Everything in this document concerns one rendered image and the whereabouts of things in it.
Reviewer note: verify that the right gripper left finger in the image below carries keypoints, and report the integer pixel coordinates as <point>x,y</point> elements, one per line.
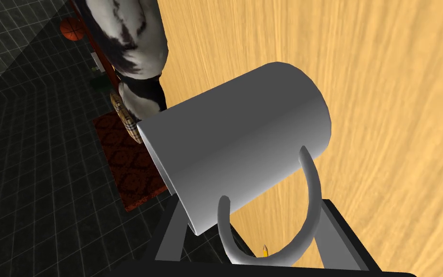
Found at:
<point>169,246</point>

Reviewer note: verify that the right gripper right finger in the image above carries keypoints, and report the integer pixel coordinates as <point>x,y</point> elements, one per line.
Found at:
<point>338,246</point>

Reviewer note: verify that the grey mug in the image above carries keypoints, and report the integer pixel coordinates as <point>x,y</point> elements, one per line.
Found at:
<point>237,134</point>

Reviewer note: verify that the yellow pencil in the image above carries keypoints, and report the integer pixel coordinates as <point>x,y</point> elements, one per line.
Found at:
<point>265,251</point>

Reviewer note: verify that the red patterned rug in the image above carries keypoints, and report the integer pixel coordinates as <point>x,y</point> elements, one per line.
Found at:
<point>129,169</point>

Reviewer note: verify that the tan plaid cushion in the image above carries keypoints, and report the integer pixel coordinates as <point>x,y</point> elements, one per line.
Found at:
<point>127,119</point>

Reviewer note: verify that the wooden table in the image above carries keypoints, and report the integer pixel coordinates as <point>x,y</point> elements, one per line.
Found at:
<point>379,96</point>

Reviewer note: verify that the white and black furry object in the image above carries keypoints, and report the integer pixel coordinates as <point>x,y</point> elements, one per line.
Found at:
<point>129,34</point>

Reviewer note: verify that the orange basketball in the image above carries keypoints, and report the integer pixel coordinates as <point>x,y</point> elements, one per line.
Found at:
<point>71,30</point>

